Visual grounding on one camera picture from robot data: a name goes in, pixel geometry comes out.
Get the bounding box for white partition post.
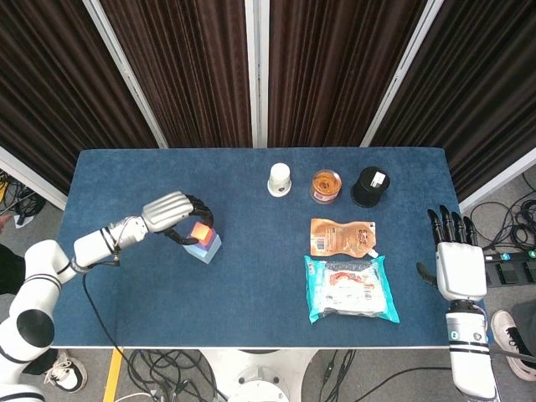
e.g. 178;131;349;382
360;0;445;147
82;0;168;149
245;0;270;148

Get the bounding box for black floor cable bundle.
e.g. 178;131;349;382
0;169;47;221
468;171;536;252
125;349;229;402

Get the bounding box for small orange yellow cube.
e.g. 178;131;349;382
190;222;214;244

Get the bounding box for white black sneaker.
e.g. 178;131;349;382
490;309;536;376
44;350;89;394

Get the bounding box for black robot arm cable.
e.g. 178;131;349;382
82;270;126;357

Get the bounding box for bystander black trousers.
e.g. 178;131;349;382
0;245;27;295

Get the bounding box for black power strip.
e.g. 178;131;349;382
483;250;536;286

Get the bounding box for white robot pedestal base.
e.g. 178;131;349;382
200;348;319;402

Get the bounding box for white table frame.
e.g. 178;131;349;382
46;343;479;351

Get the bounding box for white partition base rail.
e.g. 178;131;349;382
0;145;68;210
458;146;536;214

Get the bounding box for medium purple cube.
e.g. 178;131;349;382
196;229;219;251

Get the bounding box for teal clear snack bag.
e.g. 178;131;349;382
303;255;400;326

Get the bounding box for dark brown pleated curtain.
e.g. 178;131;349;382
370;0;536;202
267;0;428;147
100;0;255;148
0;0;159;194

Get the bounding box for large light blue cube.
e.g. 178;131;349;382
183;234;222;265

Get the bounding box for black mesh pen holder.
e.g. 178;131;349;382
350;166;392;209

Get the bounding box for orange spout pouch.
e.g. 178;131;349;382
310;217;380;259

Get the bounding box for upside-down floral paper cup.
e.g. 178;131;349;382
266;162;293;198

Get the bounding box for clear jar of rubber bands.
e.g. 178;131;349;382
310;168;343;205

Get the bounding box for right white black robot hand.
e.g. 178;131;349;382
415;204;489;302

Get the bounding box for black cable with inline switch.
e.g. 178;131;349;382
321;349;357;402

